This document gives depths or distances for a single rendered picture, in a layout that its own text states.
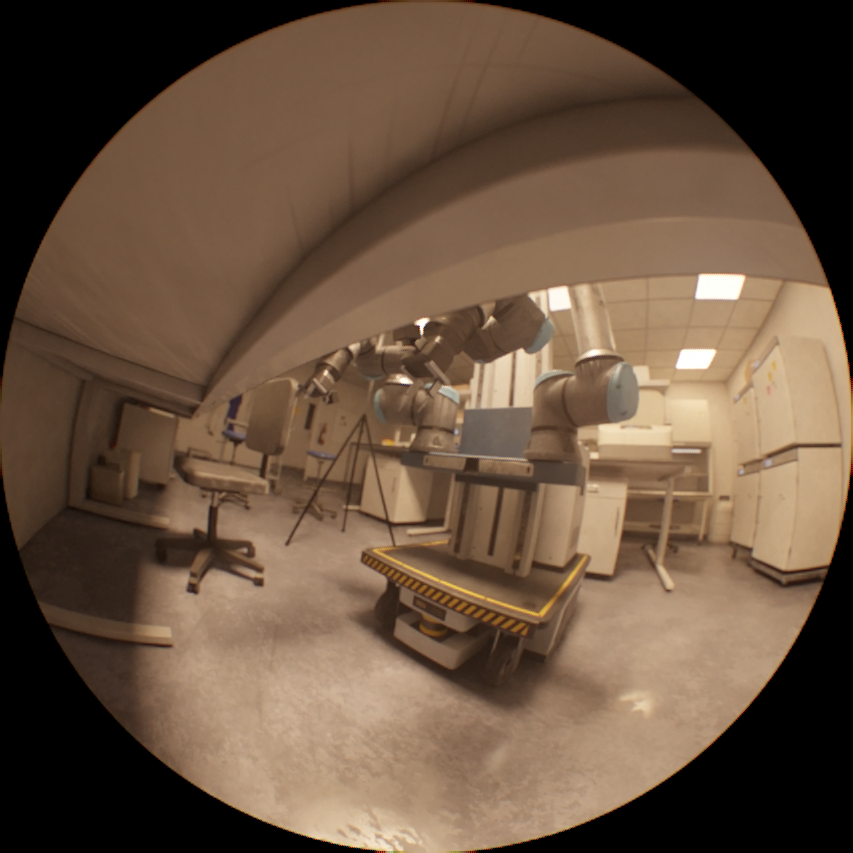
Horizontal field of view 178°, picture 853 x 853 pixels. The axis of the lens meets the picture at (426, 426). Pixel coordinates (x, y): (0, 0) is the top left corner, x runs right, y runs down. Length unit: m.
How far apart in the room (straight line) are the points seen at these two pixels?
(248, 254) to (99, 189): 0.12
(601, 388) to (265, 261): 0.69
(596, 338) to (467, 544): 0.86
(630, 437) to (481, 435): 1.36
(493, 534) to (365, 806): 0.98
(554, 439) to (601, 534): 1.46
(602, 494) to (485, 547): 1.23
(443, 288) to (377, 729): 0.81
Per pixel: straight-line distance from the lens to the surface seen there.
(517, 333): 0.57
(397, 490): 3.02
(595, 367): 0.74
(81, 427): 1.89
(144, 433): 2.79
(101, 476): 2.15
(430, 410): 1.03
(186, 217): 0.18
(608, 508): 2.14
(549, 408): 0.81
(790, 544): 2.67
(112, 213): 0.22
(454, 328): 0.43
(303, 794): 0.68
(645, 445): 2.15
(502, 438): 1.02
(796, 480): 2.65
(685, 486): 5.16
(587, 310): 0.82
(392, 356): 0.84
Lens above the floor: 0.64
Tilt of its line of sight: 10 degrees up
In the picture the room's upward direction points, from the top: 9 degrees clockwise
